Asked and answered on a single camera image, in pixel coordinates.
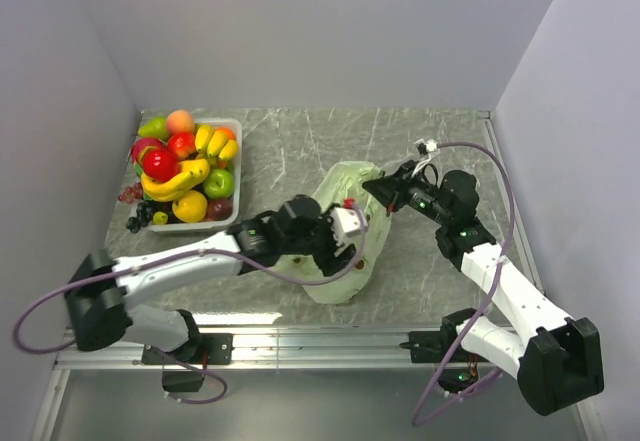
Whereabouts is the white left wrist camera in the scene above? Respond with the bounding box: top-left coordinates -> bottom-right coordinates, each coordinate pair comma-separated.
330,206 -> 368,246

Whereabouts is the shiny red fake apple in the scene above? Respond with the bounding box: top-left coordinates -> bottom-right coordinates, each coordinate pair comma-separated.
142,148 -> 179,183

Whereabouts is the green yellow fake pear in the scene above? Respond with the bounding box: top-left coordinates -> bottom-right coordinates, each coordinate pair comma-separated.
137,117 -> 170,142

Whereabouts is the pink fake dragon fruit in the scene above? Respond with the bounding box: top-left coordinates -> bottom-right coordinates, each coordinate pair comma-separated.
130,137 -> 165,164

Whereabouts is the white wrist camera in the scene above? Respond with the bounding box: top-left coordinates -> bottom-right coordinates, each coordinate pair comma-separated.
330,206 -> 368,246
414,138 -> 439,159

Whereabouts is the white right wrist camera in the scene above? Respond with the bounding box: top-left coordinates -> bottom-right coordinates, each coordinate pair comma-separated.
414,138 -> 439,159

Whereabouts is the yellow fake lemon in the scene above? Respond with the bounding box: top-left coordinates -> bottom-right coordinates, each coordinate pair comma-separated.
172,190 -> 208,224

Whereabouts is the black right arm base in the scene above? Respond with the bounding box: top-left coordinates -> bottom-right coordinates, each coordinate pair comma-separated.
399,331 -> 485,394

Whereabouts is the dark red fake plum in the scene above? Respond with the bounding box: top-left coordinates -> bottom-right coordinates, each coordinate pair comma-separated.
207,198 -> 233,221

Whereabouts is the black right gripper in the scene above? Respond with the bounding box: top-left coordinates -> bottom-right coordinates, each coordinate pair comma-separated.
363,160 -> 452,227

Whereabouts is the pale green avocado plastic bag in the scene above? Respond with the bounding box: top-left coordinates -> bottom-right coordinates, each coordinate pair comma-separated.
274,161 -> 391,305

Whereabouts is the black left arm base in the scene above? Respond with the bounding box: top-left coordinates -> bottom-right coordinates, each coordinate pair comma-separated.
141,333 -> 233,395

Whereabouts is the small yellow banana bunch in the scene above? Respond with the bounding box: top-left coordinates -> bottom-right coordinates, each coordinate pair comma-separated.
195,124 -> 240,161

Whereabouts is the green fake apple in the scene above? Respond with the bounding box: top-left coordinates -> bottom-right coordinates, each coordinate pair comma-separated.
202,168 -> 235,199

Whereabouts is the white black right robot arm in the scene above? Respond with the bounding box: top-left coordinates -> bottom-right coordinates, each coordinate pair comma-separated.
363,161 -> 604,416

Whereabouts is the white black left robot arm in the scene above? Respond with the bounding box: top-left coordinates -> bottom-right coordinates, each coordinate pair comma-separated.
64,195 -> 368,363

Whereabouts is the aluminium mounting rail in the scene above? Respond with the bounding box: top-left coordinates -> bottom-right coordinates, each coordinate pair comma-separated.
53,325 -> 581,371

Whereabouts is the large yellow banana bunch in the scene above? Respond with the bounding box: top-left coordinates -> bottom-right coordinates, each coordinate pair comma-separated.
140,159 -> 211,202

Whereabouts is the orange fake peach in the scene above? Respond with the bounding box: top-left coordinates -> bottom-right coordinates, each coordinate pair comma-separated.
165,110 -> 195,136

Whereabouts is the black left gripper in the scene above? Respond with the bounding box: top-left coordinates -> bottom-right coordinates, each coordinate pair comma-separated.
282,203 -> 357,275

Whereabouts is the dark purple grape bunch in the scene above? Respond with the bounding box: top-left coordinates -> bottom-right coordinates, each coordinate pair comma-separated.
125,200 -> 155,234

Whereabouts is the red fake grape bunch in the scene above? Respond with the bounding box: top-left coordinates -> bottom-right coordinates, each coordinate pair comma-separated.
118,182 -> 144,204

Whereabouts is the orange fake tangerine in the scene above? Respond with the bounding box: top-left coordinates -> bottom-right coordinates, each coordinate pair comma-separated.
216,127 -> 236,140

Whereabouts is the small green fake grape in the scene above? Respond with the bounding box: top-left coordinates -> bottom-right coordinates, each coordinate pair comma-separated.
152,211 -> 169,226

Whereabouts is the white plastic fruit bin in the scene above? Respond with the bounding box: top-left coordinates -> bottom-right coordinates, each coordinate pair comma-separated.
130,115 -> 242,234

